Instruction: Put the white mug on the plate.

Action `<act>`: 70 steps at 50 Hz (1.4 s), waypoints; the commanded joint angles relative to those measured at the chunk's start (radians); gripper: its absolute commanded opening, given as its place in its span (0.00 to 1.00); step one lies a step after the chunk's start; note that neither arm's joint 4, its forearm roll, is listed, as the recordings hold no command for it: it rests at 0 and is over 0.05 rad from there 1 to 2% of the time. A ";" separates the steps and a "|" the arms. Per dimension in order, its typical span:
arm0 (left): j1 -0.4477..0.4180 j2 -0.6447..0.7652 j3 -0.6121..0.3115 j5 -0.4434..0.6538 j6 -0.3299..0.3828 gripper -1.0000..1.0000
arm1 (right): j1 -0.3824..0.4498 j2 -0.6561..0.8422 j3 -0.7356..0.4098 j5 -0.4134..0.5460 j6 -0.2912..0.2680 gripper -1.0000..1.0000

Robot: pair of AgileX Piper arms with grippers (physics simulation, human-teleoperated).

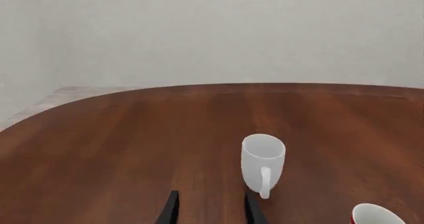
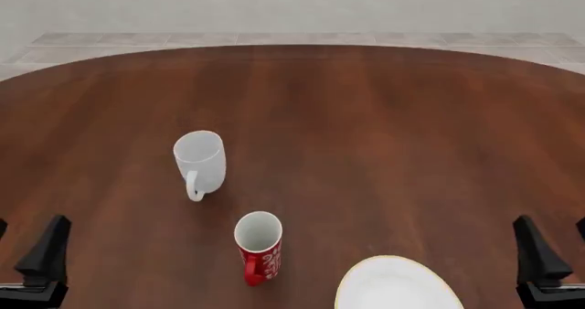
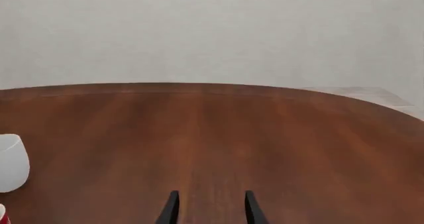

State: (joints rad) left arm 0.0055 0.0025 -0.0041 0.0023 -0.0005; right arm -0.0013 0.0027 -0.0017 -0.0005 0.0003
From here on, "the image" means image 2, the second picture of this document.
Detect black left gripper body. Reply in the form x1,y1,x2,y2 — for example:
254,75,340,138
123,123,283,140
0,280,69,309

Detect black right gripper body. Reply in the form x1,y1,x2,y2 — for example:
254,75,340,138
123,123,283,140
516,280,585,309

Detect white plate with yellow rim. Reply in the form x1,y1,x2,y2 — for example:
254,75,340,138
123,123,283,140
335,254,465,309

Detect white mug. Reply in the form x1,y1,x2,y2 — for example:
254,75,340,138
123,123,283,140
172,130,228,203

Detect red patterned mug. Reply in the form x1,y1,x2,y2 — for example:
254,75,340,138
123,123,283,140
233,210,284,287

